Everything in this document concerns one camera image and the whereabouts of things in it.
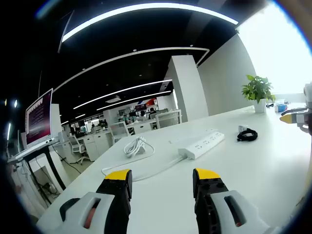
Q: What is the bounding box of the white coiled cable with adapter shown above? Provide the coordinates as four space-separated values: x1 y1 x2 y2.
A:
123 136 156 159

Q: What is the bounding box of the blue tissue box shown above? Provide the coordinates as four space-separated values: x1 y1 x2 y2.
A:
274 98 289 113

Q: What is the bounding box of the charger with black cable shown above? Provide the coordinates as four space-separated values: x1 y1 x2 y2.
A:
236 124 259 142

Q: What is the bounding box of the white office chair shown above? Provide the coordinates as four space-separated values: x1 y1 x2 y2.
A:
108 121 136 144
67 135 91 166

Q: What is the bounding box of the white desk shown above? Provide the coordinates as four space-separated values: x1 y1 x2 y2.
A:
36 103 312 234

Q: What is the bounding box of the black-legged standing desk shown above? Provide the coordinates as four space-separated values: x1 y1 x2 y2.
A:
6 137 68 205

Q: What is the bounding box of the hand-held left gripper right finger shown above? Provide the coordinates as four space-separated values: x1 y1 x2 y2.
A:
192 167 278 234

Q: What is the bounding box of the white power strip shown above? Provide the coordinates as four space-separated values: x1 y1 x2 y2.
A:
177 131 225 160

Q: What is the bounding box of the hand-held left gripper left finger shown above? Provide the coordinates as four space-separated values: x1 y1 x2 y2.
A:
56 169 134 234

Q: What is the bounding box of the white mesh desk partition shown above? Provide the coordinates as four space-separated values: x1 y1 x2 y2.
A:
155 109 183 129

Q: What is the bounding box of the green plant in white pot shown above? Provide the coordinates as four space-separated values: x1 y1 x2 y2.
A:
241 75 276 114

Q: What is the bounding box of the laptop on stand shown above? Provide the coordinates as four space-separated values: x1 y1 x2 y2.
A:
24 88 54 148

